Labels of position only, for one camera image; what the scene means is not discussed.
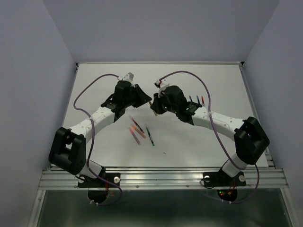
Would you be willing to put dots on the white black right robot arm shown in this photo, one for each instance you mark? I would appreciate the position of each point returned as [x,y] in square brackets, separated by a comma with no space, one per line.
[249,137]

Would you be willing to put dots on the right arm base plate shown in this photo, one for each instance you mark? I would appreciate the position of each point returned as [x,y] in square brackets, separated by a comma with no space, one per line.
[221,179]

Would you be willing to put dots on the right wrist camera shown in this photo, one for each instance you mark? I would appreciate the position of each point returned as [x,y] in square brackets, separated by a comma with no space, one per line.
[161,84]

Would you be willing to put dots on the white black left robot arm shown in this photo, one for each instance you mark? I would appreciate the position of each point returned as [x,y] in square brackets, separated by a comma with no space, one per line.
[68,150]

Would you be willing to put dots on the green pen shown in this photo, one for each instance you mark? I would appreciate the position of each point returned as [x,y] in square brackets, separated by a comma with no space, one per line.
[149,134]

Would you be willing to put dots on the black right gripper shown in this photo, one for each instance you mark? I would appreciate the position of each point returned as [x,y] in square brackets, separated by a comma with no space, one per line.
[155,103]

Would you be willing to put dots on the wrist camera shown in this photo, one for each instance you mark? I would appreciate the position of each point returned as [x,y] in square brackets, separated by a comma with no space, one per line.
[128,77]
[161,84]

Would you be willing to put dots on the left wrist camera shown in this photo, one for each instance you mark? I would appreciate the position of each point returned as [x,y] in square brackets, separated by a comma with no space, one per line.
[128,77]

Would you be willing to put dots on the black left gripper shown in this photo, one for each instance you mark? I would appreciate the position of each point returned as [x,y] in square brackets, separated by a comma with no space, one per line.
[143,97]

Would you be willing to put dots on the aluminium rail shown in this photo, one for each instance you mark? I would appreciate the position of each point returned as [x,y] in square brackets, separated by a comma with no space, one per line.
[157,178]

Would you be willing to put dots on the pink highlighter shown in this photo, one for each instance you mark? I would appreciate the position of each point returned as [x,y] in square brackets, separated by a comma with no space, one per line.
[134,136]

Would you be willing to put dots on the dark red pen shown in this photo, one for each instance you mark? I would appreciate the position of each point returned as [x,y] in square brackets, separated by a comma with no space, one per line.
[136,124]

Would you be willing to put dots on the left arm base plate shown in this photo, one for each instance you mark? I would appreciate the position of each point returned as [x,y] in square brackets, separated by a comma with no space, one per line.
[97,183]

